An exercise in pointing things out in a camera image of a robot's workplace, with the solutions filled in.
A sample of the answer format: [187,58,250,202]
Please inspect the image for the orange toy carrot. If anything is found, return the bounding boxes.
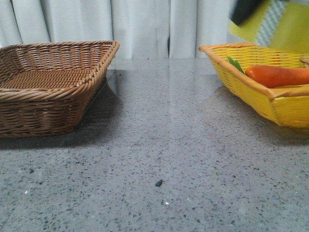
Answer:
[226,56,309,88]

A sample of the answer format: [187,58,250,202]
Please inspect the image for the white curtain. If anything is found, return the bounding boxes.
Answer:
[0,0,269,58]

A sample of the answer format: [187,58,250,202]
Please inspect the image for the small black debris piece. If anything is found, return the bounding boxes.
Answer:
[155,179,163,187]

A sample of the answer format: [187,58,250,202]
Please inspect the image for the yellow tape roll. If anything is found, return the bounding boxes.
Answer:
[229,0,309,53]

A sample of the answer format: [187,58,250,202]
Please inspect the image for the yellow wicker basket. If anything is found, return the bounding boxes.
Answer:
[199,43,309,128]

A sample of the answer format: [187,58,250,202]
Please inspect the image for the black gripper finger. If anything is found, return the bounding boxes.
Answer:
[230,0,263,26]

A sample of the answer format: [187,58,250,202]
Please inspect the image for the brown wicker basket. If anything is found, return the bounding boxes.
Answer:
[0,41,120,138]

